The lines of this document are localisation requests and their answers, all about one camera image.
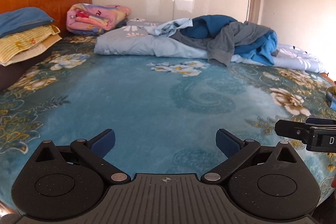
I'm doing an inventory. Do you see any bright blue garment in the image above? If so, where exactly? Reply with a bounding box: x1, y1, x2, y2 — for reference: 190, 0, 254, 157
239, 30, 277, 66

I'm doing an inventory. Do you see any teal floral bed blanket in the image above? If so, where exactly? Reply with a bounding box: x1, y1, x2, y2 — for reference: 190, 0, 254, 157
1, 37, 335, 205

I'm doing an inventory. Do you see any dark blue garment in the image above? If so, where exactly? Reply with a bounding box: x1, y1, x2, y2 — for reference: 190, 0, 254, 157
179, 14, 271, 55

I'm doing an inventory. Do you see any grey shirt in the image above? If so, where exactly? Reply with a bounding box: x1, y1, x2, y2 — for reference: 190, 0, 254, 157
171, 22, 271, 66

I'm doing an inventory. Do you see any dark brown pillow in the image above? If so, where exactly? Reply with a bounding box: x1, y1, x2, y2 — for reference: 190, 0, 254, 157
0, 48, 52, 91

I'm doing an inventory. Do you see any blue pillow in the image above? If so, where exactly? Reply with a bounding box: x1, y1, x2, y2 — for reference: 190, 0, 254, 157
0, 7, 55, 38

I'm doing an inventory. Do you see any cream pillow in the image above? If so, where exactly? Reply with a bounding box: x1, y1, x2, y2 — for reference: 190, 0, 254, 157
1, 34, 62, 67

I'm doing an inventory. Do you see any yellow striped pillow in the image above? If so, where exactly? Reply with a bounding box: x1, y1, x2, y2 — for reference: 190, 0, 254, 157
1, 24, 60, 63

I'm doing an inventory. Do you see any light blue floral duvet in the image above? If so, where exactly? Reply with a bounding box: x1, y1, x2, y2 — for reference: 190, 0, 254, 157
94, 25, 325, 73

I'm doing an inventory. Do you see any pink cartoon folded blanket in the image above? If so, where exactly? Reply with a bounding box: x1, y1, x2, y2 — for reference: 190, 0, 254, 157
66, 3, 131, 35

